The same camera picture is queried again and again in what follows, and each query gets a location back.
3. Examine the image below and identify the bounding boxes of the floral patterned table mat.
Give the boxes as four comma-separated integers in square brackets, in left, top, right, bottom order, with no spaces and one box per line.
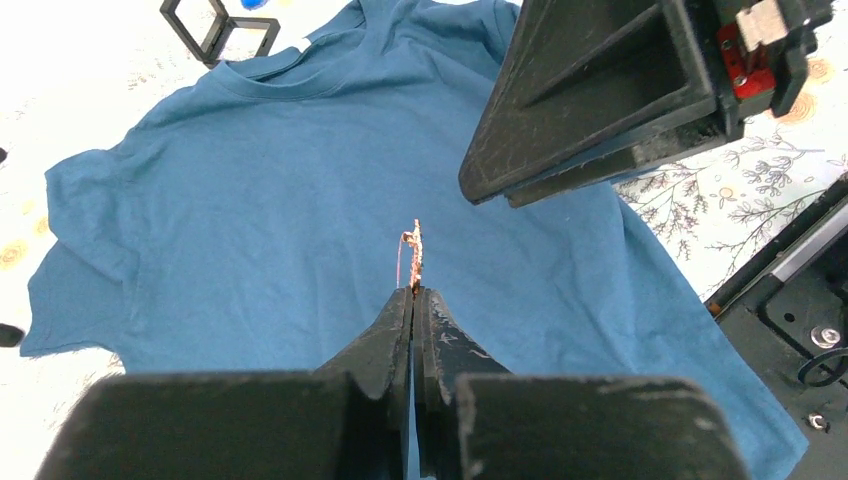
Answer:
[1,1,847,479]

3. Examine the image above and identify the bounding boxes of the black square brooch box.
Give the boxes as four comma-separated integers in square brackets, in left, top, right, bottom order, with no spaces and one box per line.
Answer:
[159,0,280,70]

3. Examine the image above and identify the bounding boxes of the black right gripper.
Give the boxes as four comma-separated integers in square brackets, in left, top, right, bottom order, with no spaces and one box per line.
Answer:
[458,0,834,208]

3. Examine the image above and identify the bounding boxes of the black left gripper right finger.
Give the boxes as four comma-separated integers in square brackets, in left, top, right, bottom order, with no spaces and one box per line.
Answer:
[414,288,509,479]

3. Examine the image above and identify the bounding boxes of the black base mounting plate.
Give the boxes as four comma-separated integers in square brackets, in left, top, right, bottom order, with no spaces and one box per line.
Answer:
[706,176,847,479]

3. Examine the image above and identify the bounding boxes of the pink music stand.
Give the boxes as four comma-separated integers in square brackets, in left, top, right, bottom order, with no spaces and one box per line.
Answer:
[1,245,25,348]

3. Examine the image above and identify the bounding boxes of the blue shirt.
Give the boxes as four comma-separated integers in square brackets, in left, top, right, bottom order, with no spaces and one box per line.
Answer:
[20,1,808,479]

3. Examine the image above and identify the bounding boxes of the small blue brooch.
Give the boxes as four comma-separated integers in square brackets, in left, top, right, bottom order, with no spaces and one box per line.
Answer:
[240,0,268,11]

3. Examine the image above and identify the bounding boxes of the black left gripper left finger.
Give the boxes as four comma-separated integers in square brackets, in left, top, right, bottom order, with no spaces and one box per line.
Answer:
[314,287,414,479]

